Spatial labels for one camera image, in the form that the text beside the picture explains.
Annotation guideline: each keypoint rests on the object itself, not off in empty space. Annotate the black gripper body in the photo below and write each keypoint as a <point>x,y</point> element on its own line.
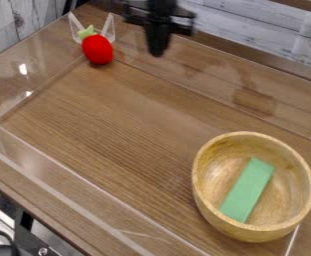
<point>161,16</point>

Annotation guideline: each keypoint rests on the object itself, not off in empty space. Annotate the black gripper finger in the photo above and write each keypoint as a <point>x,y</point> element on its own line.
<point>165,37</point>
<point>152,39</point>

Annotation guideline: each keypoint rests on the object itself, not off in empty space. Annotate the red plush strawberry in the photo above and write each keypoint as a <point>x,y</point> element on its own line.
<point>95,46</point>

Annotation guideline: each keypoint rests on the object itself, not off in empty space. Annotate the wooden bowl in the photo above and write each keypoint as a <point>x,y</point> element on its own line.
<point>285,200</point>

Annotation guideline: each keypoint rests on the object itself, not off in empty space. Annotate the black table leg frame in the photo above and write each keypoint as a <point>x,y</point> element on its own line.
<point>35,239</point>

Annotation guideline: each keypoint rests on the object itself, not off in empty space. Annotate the clear acrylic wall panel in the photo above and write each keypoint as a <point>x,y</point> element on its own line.
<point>99,224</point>

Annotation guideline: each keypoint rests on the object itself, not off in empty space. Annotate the green rectangular block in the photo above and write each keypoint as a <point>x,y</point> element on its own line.
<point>248,189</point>

